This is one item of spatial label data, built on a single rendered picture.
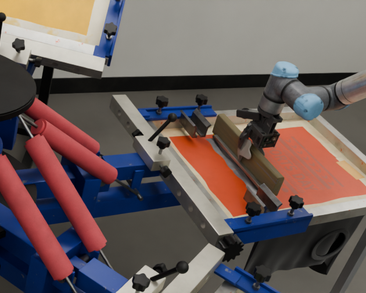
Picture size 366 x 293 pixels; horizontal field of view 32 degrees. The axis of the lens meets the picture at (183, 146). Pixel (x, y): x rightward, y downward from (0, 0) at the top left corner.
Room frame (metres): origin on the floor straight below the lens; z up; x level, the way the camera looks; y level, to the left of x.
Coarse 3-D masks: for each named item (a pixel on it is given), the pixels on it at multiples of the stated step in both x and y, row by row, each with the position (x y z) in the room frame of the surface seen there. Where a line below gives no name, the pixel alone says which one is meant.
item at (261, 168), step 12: (216, 120) 1.93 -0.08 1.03; (228, 120) 1.91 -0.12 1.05; (216, 132) 1.91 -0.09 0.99; (228, 132) 1.87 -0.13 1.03; (240, 132) 1.86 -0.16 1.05; (228, 144) 1.85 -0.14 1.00; (252, 144) 1.80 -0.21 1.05; (252, 156) 1.76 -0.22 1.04; (264, 156) 1.76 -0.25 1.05; (252, 168) 1.74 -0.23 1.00; (264, 168) 1.71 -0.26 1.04; (264, 180) 1.69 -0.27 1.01; (276, 180) 1.66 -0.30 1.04; (276, 192) 1.67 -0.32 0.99
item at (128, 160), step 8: (112, 160) 1.49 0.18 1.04; (120, 160) 1.50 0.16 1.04; (128, 160) 1.51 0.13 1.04; (136, 160) 1.53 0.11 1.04; (120, 168) 1.47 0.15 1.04; (128, 168) 1.49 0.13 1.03; (136, 168) 1.50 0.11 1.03; (144, 168) 1.52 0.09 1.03; (120, 176) 1.48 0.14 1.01; (128, 176) 1.49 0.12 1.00; (144, 176) 1.53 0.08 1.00; (152, 176) 1.54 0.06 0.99
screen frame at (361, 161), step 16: (224, 112) 2.07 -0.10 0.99; (288, 112) 2.24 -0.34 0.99; (320, 128) 2.24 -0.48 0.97; (336, 144) 2.16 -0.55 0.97; (352, 144) 2.15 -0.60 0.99; (352, 160) 2.08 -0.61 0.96; (192, 176) 1.62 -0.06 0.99; (208, 192) 1.56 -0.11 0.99; (320, 208) 1.67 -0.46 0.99; (336, 208) 1.70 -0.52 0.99; (352, 208) 1.73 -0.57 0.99
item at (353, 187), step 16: (320, 160) 2.02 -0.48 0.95; (336, 160) 2.06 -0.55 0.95; (208, 176) 1.70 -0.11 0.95; (224, 176) 1.73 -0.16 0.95; (336, 176) 1.95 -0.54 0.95; (352, 176) 1.99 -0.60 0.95; (224, 192) 1.64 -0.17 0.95; (240, 192) 1.67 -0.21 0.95; (320, 192) 1.82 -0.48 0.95; (336, 192) 1.85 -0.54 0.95; (352, 192) 1.88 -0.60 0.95; (240, 208) 1.59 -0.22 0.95
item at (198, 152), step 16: (288, 128) 2.18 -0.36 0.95; (304, 128) 2.22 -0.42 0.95; (176, 144) 1.82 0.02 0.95; (192, 144) 1.85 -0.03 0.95; (208, 144) 1.89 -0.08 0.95; (304, 144) 2.10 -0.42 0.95; (320, 144) 2.14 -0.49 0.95; (192, 160) 1.76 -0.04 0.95; (208, 160) 1.79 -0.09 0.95; (224, 160) 1.82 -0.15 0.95
